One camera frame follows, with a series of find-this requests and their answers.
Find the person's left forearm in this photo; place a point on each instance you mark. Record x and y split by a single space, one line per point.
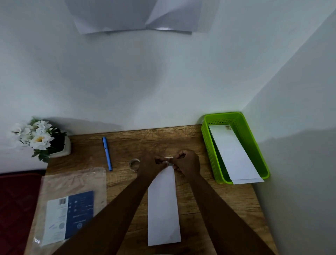
105 220

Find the white paper sheet on wall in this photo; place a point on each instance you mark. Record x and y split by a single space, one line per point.
115 15

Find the blue pen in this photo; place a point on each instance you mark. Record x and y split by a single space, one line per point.
107 155

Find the person's right forearm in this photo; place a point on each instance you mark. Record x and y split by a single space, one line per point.
228 218

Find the person's right hand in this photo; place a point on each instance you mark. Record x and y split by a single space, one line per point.
189 164

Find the potted white flower plant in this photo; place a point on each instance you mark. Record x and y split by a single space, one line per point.
39 138

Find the green plastic tray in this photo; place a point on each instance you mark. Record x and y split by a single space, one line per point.
208 152

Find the dark red mattress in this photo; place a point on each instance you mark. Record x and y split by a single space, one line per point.
15 210

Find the person's left hand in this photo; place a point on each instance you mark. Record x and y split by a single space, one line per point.
149 168

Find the clear plastic bag with card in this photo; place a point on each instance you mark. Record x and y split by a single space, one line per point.
76 178

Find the small clear tape roll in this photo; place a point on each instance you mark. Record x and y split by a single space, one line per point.
131 165

